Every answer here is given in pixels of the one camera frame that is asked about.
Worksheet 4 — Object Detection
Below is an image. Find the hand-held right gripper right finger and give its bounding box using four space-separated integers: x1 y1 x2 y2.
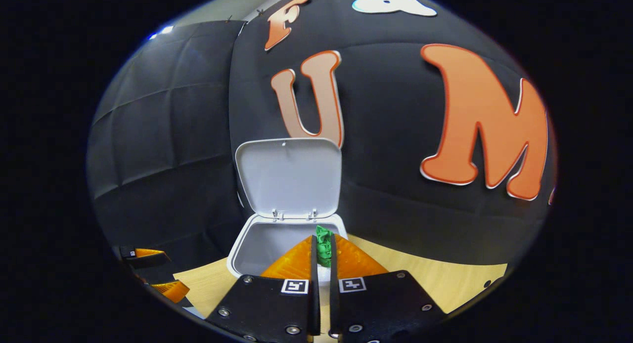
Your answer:
329 233 448 343

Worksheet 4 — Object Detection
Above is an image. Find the wooden desktop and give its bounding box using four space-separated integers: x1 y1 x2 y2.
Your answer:
173 233 509 343

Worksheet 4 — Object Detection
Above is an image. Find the black backdrop cloth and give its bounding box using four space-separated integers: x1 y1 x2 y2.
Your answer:
87 0 558 279

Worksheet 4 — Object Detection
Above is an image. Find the green paper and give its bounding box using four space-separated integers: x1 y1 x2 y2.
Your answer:
316 225 333 268

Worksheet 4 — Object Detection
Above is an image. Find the white desktop garbage bin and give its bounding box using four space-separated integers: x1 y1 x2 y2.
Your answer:
226 137 349 306

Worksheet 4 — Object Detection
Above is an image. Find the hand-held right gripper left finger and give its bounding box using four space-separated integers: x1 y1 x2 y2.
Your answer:
205 234 321 343

